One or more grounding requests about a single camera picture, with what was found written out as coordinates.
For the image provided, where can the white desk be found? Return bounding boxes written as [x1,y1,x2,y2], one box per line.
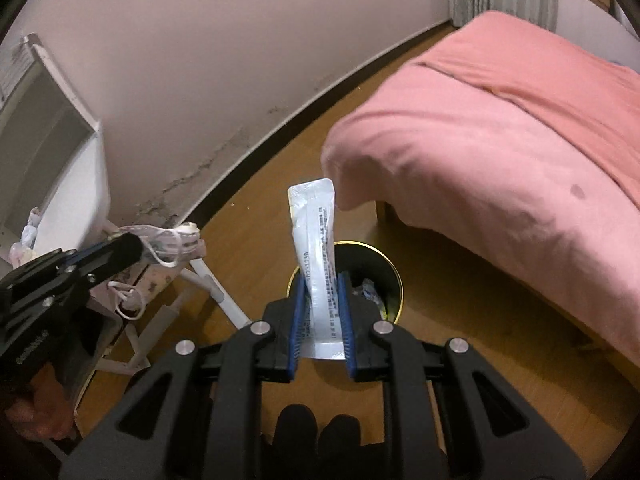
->
[0,130,252,441]

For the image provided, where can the clear plastic bag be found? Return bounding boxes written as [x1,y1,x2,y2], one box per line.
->
[10,206,47,267]

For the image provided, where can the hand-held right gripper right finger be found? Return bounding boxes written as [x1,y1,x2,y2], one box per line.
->
[336,271,586,480]

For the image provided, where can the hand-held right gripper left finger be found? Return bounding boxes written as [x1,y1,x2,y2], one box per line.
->
[60,272,308,480]

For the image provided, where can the person's foot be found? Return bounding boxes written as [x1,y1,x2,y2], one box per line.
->
[318,414,362,461]
[273,403,320,461]

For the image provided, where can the white face mask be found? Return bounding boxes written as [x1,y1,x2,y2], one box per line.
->
[106,222,207,322]

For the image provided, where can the white sachet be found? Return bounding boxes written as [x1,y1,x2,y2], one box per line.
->
[287,178,349,361]

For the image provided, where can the person's right foot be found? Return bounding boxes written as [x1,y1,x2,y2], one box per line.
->
[318,414,362,461]

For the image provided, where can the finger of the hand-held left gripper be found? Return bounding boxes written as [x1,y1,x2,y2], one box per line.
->
[0,232,144,318]
[27,241,111,271]

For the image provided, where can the dark trousers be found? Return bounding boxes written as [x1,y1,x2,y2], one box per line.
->
[260,440,389,480]

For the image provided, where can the person's left foot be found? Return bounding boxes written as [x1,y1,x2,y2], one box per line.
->
[273,403,320,461]

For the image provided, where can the pink bed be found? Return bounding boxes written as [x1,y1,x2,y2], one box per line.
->
[320,10,640,391]

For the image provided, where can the person's left hand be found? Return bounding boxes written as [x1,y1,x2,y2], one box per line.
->
[0,360,77,442]

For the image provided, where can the black trash bin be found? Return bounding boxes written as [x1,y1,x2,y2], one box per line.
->
[286,241,404,331]

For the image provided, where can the white desk hutch shelf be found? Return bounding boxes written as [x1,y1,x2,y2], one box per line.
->
[0,34,104,241]

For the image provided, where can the crumpled plastic wrapper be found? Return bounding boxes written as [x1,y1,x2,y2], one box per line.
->
[352,279,389,321]

